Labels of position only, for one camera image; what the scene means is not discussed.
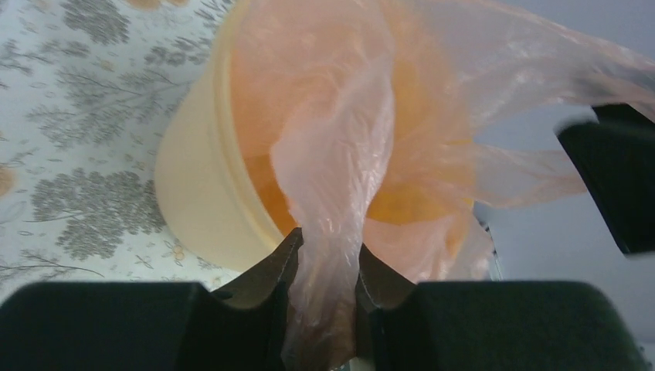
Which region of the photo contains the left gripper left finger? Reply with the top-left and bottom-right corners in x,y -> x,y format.
1,228 -> 303,370

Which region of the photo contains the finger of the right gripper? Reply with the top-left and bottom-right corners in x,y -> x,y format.
556,104 -> 654,255

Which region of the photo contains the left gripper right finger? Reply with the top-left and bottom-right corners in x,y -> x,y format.
355,248 -> 650,370

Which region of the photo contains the yellow plastic trash bin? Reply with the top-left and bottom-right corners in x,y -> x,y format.
153,0 -> 477,274

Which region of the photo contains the pink plastic trash bag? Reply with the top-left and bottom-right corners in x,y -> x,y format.
229,1 -> 654,370

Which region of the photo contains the floral patterned table mat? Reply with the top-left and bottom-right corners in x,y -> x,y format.
0,0 -> 246,303

